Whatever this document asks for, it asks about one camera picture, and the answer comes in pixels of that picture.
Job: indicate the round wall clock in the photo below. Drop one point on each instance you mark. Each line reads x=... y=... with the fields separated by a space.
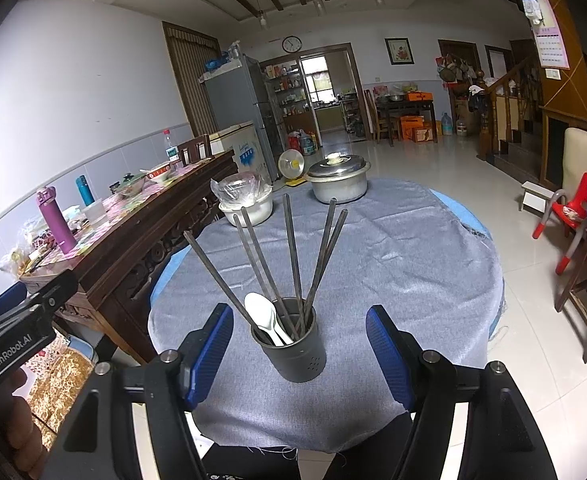
x=291 y=44

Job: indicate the blue round table cover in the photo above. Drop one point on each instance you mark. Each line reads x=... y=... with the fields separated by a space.
x=466 y=215

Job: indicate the orange flat box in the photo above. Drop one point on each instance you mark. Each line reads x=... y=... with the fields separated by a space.
x=419 y=96

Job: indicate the gold floral cushion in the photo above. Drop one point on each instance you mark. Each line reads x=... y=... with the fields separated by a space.
x=58 y=390

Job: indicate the clear plastic container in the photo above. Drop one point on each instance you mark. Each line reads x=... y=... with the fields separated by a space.
x=95 y=212

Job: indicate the carved dark wooden sideboard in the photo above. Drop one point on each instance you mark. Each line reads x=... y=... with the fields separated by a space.
x=138 y=245

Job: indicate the grey tablecloth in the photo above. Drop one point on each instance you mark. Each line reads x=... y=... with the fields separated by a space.
x=398 y=270

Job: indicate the dark wooden side table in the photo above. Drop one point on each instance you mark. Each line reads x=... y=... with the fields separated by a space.
x=406 y=107

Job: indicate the red child chair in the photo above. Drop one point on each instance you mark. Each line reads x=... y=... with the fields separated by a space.
x=571 y=215

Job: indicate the brown wooden door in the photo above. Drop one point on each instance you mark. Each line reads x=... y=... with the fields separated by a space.
x=191 y=80

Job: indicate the grey cylindrical utensil holder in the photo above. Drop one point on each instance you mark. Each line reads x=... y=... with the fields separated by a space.
x=293 y=355

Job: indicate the white step stool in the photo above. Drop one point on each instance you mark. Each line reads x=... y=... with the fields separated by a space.
x=536 y=197

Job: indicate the blue bag on refrigerator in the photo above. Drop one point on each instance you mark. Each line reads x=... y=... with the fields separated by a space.
x=217 y=65

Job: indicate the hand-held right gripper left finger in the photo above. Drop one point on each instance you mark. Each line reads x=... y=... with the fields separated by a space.
x=213 y=355

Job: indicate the large clear water jug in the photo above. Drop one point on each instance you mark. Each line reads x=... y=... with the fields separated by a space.
x=447 y=124

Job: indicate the clear plastic bag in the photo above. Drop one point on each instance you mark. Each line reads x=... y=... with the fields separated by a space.
x=241 y=187

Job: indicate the framed floral picture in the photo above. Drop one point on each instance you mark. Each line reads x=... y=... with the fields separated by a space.
x=399 y=51

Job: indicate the white chest freezer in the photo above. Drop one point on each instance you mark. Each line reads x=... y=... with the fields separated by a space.
x=238 y=150

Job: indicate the glass-lidded green bowl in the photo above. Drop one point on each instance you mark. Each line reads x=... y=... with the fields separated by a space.
x=131 y=185

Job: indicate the metal cooking pot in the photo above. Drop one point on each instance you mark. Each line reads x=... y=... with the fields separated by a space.
x=338 y=191

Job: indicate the white hanging plastic bag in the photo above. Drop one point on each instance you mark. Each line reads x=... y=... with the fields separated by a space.
x=532 y=7

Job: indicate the set of dark chopsticks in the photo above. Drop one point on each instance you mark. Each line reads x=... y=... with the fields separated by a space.
x=291 y=245

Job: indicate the blue floor water jug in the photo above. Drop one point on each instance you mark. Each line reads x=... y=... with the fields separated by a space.
x=308 y=145

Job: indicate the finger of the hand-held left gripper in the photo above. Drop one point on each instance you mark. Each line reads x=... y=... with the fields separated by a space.
x=55 y=287
x=5 y=297

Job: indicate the pantry shelf with bottles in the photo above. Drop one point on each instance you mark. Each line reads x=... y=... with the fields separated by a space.
x=291 y=95

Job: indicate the grey refrigerator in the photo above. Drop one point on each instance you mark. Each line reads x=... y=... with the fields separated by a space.
x=233 y=100

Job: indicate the orange cartons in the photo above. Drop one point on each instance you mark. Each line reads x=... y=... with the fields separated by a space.
x=418 y=130

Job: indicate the light blue plastic stool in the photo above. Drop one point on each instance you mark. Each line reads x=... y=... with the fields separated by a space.
x=83 y=347

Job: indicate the person's dark trousers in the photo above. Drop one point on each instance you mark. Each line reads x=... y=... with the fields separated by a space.
x=363 y=455

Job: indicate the purple thermos bottle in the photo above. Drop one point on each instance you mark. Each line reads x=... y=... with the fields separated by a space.
x=58 y=225

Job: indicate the wooden stair railing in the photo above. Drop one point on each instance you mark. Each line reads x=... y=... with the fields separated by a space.
x=508 y=105

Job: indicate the blue thermos bottle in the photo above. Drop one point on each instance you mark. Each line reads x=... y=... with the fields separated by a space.
x=85 y=191

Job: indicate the person's left hand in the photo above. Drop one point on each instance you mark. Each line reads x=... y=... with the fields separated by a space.
x=20 y=435

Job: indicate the red patterned white bowl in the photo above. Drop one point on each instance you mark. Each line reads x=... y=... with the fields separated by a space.
x=159 y=174

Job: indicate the pink wall calendar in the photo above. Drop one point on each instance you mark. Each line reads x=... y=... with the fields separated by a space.
x=553 y=45

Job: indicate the checkered table runner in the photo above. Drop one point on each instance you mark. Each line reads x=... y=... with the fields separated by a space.
x=118 y=212

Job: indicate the white plastic spoon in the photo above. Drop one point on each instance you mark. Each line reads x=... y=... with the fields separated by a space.
x=279 y=332
x=259 y=307

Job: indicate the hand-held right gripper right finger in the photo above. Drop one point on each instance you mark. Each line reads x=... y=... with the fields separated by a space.
x=391 y=355

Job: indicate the clear red-capped water bottle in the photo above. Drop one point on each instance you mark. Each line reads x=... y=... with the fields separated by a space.
x=171 y=150

